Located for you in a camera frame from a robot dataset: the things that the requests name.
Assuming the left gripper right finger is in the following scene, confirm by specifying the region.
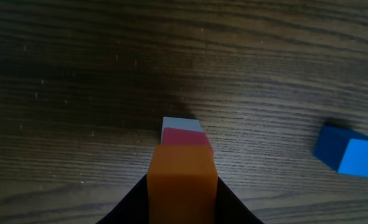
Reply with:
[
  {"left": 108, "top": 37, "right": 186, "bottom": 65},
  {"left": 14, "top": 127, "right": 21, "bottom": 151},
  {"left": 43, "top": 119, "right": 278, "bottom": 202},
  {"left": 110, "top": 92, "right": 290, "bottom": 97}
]
[{"left": 215, "top": 175, "right": 265, "bottom": 224}]

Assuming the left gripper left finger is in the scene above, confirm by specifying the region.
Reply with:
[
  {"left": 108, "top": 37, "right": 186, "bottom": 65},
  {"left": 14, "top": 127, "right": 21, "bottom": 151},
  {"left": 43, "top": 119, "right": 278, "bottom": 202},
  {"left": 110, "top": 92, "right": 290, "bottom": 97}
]
[{"left": 95, "top": 174, "right": 149, "bottom": 224}]

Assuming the orange cube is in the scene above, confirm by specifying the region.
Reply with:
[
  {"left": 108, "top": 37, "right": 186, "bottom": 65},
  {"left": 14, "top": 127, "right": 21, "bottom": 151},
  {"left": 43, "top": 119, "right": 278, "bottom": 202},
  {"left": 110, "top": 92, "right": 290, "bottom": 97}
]
[{"left": 146, "top": 144, "right": 219, "bottom": 224}]

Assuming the red cube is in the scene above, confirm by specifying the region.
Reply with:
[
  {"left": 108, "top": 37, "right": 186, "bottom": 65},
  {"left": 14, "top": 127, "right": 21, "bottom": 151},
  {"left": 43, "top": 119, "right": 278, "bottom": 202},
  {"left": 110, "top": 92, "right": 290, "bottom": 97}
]
[{"left": 161, "top": 127, "right": 215, "bottom": 156}]

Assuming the white cube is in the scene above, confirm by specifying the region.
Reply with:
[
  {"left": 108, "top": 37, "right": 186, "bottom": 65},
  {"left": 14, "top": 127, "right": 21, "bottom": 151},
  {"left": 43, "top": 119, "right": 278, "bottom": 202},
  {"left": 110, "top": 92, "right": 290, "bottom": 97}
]
[{"left": 160, "top": 116, "right": 204, "bottom": 146}]

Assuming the blue cube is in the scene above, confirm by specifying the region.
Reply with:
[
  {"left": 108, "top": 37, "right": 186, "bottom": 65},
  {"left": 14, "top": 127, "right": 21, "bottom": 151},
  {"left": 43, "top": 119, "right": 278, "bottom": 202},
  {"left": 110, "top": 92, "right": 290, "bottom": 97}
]
[{"left": 313, "top": 125, "right": 368, "bottom": 179}]

